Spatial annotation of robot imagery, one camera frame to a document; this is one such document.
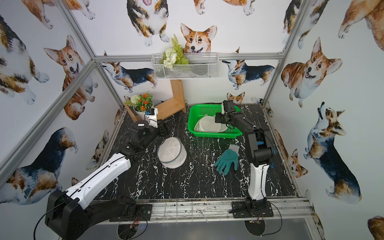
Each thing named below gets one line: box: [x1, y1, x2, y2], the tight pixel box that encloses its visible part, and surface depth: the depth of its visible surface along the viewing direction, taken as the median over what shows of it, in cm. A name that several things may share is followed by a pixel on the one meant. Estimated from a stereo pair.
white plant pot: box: [133, 101, 154, 121], surface depth 95 cm
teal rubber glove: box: [214, 144, 240, 176], surface depth 94 cm
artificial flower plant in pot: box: [124, 90, 154, 113], surface depth 96 cm
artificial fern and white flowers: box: [159, 34, 189, 69], surface depth 82 cm
